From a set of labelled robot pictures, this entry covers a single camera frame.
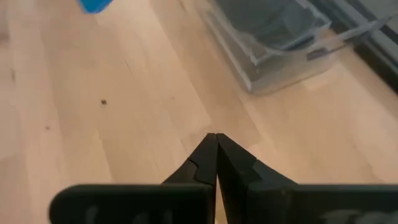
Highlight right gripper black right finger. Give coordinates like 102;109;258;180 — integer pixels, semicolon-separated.
216;133;299;224

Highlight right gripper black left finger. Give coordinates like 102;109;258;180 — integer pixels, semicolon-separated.
161;133;219;186

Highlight black tray jewel case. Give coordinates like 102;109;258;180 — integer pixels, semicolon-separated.
214;0;332;52

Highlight blue jewel case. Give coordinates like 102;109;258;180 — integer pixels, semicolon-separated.
77;0;114;15

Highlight clear plastic bin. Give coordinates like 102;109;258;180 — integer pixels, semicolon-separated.
200;0;393;96

